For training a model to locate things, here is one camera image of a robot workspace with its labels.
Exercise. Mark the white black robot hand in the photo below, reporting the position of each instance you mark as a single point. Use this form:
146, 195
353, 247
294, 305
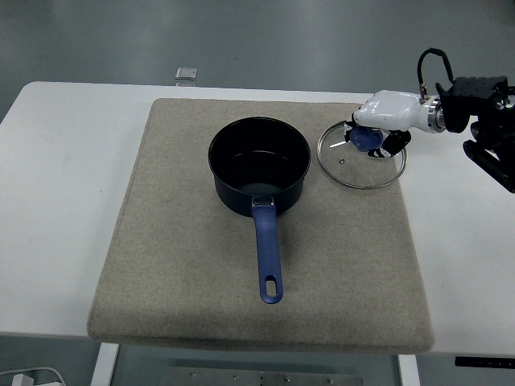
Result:
392, 110

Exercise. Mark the glass lid with blue knob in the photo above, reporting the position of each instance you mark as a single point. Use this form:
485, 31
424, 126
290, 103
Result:
364, 139

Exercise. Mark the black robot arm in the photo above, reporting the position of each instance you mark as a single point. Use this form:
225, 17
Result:
475, 104

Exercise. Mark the beige fabric mat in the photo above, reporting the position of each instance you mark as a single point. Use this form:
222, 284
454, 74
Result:
342, 241

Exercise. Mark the small metal floor plate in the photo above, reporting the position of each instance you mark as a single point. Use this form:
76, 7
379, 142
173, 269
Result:
186, 72

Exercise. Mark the white table leg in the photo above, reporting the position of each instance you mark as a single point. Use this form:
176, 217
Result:
408, 372
104, 366

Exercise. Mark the black table control panel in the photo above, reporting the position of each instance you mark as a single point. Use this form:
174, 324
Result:
483, 361

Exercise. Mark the grey metal plate with screws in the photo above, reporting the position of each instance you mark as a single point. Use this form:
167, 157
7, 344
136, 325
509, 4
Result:
261, 378

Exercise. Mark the white power adapter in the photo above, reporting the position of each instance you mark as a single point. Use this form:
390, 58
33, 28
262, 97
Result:
22, 380

